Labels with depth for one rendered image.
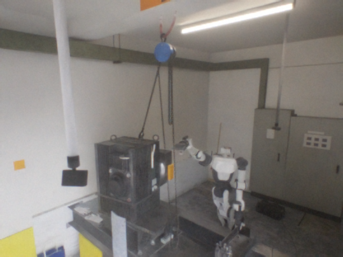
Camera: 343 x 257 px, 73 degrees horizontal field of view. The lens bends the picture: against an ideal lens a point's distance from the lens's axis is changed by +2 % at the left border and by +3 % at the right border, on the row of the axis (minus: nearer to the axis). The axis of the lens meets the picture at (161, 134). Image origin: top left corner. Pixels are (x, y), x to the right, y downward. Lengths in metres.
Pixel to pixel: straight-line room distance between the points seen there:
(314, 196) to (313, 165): 0.53
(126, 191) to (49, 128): 1.28
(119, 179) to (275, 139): 3.14
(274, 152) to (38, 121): 3.77
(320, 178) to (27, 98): 4.31
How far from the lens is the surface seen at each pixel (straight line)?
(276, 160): 4.62
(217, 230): 2.68
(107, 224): 2.66
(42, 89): 2.89
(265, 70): 4.68
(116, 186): 2.13
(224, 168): 2.74
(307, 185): 4.62
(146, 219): 2.34
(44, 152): 2.96
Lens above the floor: 2.13
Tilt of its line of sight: 11 degrees down
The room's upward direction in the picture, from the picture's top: straight up
